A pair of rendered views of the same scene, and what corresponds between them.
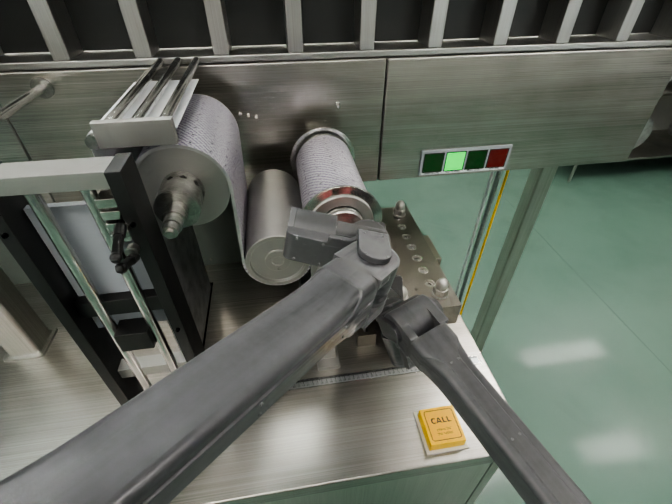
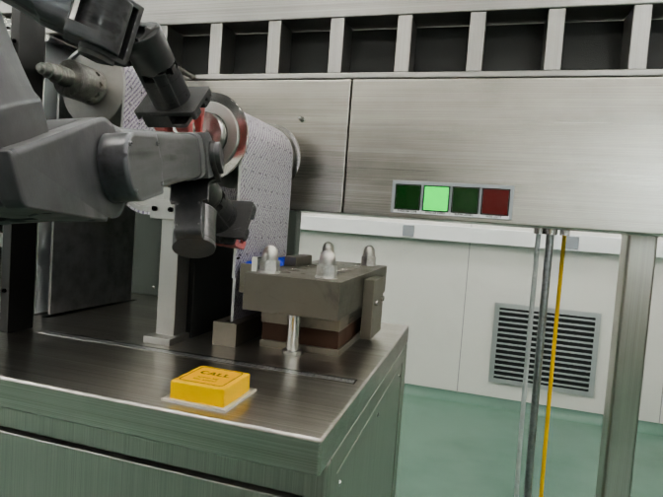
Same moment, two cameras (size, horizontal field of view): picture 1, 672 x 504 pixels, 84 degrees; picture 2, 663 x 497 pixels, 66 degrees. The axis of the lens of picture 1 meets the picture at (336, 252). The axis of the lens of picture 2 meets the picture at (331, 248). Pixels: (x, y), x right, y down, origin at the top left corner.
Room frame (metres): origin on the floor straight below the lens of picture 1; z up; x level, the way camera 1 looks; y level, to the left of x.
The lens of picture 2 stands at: (-0.15, -0.58, 1.12)
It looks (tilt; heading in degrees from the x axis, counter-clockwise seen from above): 3 degrees down; 25
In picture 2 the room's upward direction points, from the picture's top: 4 degrees clockwise
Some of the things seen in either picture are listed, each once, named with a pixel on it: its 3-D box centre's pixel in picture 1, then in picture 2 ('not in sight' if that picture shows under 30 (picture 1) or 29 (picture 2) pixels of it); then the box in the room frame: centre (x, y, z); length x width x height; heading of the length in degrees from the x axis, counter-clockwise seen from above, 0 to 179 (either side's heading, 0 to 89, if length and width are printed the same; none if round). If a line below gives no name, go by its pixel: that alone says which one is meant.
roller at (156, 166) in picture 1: (194, 154); (136, 104); (0.64, 0.26, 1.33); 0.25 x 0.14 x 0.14; 9
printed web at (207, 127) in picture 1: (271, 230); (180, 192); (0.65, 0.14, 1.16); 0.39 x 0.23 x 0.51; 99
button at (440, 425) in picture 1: (441, 427); (211, 386); (0.34, -0.20, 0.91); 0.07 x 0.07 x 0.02; 9
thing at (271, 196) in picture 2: not in sight; (264, 225); (0.67, -0.05, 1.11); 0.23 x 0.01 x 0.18; 9
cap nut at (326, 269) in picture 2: (441, 286); (327, 263); (0.58, -0.23, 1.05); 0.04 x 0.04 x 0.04
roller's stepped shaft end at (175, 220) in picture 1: (173, 222); (53, 72); (0.42, 0.22, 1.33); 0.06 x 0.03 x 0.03; 9
